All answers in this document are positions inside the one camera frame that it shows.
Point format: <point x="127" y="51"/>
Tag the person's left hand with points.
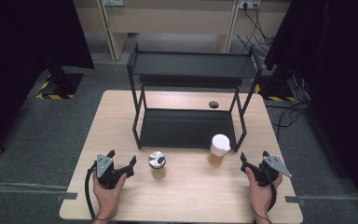
<point x="107" y="200"/>

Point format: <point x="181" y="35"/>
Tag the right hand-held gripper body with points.
<point x="275" y="165"/>

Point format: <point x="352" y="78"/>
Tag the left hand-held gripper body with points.
<point x="104" y="166"/>

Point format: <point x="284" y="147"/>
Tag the black metal two-tier rack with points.
<point x="192" y="65"/>

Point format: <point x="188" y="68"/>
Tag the black curtain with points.
<point x="338" y="62"/>

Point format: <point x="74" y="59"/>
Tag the person's right hand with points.
<point x="261" y="199"/>

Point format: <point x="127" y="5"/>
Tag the white wall power outlet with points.
<point x="113" y="2"/>
<point x="249" y="3"/>

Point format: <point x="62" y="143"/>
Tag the jar with white lid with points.
<point x="220" y="143"/>

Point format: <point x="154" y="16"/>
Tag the glass jar with metal lid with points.
<point x="157" y="160"/>

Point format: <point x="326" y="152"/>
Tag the black stand base striped tape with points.
<point x="276" y="90"/>
<point x="65" y="85"/>

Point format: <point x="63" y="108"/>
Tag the black shelf rack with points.
<point x="18" y="46"/>

